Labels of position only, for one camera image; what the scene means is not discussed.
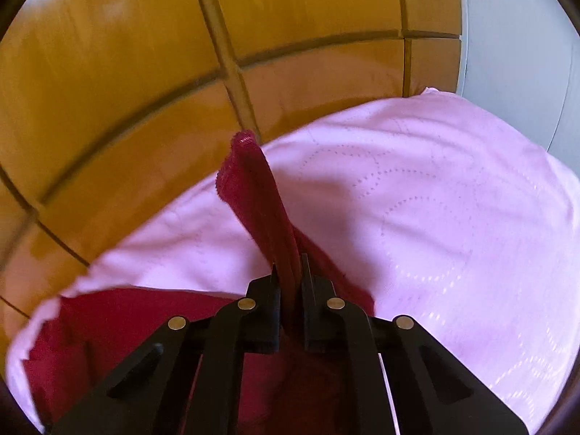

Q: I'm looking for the pink bed sheet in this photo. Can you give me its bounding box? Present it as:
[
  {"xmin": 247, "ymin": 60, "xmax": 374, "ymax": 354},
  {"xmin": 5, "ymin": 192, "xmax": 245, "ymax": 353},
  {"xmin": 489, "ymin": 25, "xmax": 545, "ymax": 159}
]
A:
[{"xmin": 4, "ymin": 86, "xmax": 580, "ymax": 435}]

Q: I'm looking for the dark red garment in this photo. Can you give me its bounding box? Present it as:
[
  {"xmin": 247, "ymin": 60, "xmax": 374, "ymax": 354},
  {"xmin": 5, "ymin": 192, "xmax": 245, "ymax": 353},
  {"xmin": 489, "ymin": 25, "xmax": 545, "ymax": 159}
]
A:
[{"xmin": 20, "ymin": 129, "xmax": 377, "ymax": 435}]

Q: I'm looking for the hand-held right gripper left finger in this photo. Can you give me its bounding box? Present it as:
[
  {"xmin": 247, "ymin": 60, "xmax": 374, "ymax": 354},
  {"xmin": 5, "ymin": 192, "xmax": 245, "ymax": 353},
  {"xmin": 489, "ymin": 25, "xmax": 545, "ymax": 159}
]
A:
[{"xmin": 52, "ymin": 265, "xmax": 284, "ymax": 435}]

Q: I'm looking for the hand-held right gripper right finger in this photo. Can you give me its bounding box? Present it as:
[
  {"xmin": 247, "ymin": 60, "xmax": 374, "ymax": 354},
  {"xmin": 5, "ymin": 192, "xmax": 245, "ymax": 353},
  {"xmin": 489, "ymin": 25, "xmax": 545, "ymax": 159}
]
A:
[{"xmin": 299, "ymin": 254, "xmax": 529, "ymax": 435}]

